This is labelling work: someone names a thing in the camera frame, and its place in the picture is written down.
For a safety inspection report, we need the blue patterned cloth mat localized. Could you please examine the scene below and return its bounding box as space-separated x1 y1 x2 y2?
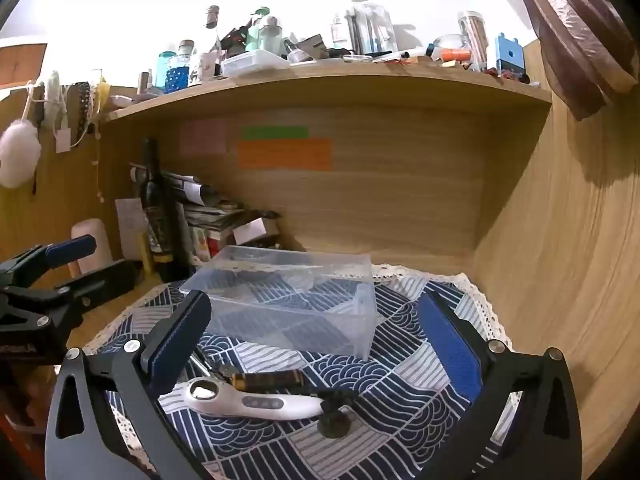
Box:
82 262 523 480

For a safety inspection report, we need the teal plastic bottle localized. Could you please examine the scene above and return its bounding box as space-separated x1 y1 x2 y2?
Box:
246 7 271 53

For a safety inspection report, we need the brown hanging bag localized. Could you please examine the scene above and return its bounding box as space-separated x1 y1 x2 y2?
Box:
521 0 640 122

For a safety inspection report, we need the black lace ribbon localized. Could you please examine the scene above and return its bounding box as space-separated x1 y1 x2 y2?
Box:
72 81 97 147

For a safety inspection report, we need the white handheld device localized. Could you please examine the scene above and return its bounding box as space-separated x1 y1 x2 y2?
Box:
182 379 326 422

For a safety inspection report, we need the small white cardboard box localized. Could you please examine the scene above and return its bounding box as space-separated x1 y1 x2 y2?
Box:
232 217 280 246

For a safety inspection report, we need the orange sticky note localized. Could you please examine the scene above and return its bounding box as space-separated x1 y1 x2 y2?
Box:
237 138 333 171

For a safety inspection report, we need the glass bowl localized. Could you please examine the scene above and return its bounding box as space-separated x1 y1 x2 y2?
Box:
431 34 471 63

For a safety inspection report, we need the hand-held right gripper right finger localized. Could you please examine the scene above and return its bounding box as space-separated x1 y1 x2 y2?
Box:
417 287 583 480

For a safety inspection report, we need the clear plastic storage box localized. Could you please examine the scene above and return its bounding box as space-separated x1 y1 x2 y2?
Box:
179 245 377 361

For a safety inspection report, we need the green sticky note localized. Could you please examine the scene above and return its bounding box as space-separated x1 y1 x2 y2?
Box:
241 126 310 140

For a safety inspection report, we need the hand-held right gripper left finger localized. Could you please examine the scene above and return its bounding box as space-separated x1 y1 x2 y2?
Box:
44 290 213 480

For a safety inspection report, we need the large clear jar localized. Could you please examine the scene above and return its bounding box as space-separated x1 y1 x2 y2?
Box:
350 0 398 56

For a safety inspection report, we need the blue box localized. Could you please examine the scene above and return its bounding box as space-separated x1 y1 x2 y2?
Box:
495 34 526 78

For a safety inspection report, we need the pale cylinder roll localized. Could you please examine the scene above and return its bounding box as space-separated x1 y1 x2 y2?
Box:
70 218 113 277

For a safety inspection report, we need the stack of books and magazines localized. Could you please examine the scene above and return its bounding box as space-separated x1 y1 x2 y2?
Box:
129 162 281 266

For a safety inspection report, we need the pink sticky note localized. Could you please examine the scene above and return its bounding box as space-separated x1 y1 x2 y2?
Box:
179 121 228 156

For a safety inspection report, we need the small metal tool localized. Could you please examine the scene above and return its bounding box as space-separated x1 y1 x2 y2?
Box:
190 347 241 386

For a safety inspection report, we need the small clear bottle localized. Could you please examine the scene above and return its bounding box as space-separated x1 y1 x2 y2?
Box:
330 12 351 51

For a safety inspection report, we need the white paper sheet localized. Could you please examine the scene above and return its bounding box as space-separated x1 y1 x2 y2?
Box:
115 197 151 261

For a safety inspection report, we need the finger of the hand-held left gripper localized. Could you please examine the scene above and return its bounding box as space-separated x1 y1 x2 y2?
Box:
0 234 98 288
50 260 137 318

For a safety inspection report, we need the white mug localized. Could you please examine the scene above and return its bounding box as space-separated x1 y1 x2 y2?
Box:
192 51 221 83

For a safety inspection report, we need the white fluffy pompom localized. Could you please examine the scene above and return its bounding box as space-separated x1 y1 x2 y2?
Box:
0 120 42 188

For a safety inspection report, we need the glass bottle with cork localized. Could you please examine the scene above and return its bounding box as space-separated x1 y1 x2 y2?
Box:
202 5 223 61

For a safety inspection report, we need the white plastic tray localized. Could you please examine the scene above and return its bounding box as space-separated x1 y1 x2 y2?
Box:
220 50 291 78

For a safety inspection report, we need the tall jar with brown contents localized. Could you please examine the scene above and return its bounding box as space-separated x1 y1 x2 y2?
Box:
457 10 488 71

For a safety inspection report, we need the dark wine bottle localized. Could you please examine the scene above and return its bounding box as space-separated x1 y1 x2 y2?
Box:
140 137 176 283

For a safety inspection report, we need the blue dotted bottle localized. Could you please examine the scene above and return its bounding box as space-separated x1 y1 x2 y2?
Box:
164 39 196 95

